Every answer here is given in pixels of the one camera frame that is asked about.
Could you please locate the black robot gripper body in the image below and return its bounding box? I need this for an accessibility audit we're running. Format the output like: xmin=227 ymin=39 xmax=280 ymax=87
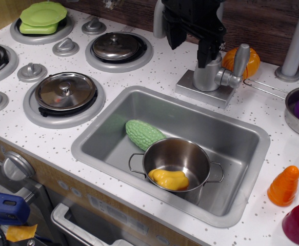
xmin=162 ymin=1 xmax=226 ymax=43

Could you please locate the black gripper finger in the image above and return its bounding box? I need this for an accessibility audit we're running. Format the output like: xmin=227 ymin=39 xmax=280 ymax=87
xmin=163 ymin=15 xmax=187 ymax=50
xmin=197 ymin=39 xmax=225 ymax=68

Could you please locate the silver toy faucet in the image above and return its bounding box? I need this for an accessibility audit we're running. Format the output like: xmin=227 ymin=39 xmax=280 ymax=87
xmin=153 ymin=1 xmax=250 ymax=109

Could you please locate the orange toy pumpkin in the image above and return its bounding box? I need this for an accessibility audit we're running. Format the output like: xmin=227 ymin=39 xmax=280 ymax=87
xmin=222 ymin=48 xmax=261 ymax=79

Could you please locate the steel pot lid rear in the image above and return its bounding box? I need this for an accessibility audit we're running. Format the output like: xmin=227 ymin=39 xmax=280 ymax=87
xmin=92 ymin=33 xmax=140 ymax=60

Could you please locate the steel pot lid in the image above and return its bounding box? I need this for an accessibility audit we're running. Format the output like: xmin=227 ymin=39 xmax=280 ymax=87
xmin=34 ymin=72 xmax=97 ymax=111
xmin=92 ymin=33 xmax=140 ymax=60

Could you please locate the grey stove knob top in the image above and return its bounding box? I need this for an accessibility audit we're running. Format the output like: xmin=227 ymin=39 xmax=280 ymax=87
xmin=82 ymin=17 xmax=107 ymax=35

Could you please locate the grey vertical pole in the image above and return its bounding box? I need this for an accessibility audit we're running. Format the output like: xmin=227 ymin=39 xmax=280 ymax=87
xmin=275 ymin=19 xmax=299 ymax=83

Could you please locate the green bumpy toy gourd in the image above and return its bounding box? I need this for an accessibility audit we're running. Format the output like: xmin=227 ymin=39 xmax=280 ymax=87
xmin=125 ymin=119 xmax=166 ymax=151

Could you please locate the grey stove knob upper-middle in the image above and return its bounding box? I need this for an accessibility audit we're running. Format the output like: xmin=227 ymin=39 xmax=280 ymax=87
xmin=52 ymin=37 xmax=79 ymax=57

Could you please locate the steel pot lid front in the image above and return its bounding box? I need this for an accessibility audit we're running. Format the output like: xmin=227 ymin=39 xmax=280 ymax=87
xmin=34 ymin=72 xmax=97 ymax=111

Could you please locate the yellow toy bell pepper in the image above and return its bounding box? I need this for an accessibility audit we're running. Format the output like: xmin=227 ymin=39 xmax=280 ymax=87
xmin=148 ymin=169 xmax=189 ymax=191

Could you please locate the green toy plate upper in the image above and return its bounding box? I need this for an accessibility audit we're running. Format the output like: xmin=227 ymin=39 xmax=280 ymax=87
xmin=20 ymin=1 xmax=67 ymax=27

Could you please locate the green toy plate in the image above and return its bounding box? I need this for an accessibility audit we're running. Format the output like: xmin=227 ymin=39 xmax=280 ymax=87
xmin=19 ymin=23 xmax=58 ymax=35
xmin=20 ymin=1 xmax=67 ymax=27

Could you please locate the grey stove knob middle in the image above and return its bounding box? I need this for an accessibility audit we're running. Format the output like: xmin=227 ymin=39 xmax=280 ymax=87
xmin=17 ymin=63 xmax=48 ymax=83

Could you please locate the green toy plate lower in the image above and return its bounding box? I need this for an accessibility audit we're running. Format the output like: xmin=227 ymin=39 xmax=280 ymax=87
xmin=19 ymin=23 xmax=58 ymax=35

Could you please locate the orange toy carrot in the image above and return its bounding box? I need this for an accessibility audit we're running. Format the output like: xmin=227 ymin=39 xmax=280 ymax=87
xmin=267 ymin=166 xmax=299 ymax=207

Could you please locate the grey oven dial knob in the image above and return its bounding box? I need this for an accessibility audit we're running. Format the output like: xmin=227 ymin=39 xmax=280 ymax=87
xmin=1 ymin=151 xmax=35 ymax=181

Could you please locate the blue plastic clamp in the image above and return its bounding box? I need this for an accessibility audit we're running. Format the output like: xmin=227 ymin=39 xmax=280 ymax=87
xmin=0 ymin=193 xmax=30 ymax=226

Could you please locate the grey burner ring rear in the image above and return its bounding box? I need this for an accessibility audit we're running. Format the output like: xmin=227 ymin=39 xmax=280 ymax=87
xmin=85 ymin=31 xmax=154 ymax=74

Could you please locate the small steel two-handled pot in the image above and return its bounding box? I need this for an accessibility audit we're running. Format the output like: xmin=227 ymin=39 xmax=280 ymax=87
xmin=128 ymin=138 xmax=225 ymax=205

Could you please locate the grey burner ring top-left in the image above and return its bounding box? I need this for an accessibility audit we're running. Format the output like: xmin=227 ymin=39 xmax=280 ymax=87
xmin=10 ymin=15 xmax=75 ymax=46

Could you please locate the grey burner ring front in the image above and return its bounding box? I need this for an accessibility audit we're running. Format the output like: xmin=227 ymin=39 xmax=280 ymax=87
xmin=23 ymin=74 xmax=106 ymax=130

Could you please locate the grey oven door handle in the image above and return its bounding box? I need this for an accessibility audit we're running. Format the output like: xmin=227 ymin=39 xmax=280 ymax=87
xmin=50 ymin=202 xmax=134 ymax=246

